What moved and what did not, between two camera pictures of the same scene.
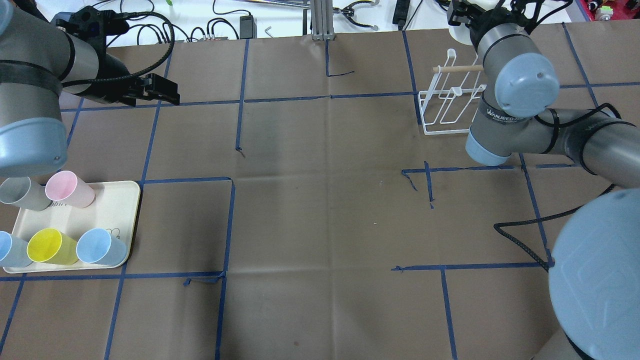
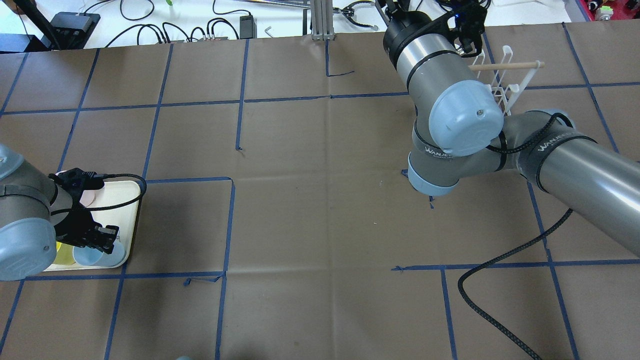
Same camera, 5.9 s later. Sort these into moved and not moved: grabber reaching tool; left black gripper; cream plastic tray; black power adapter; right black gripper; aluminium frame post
Moved: left black gripper; right black gripper
Not moved: aluminium frame post; cream plastic tray; grabber reaching tool; black power adapter
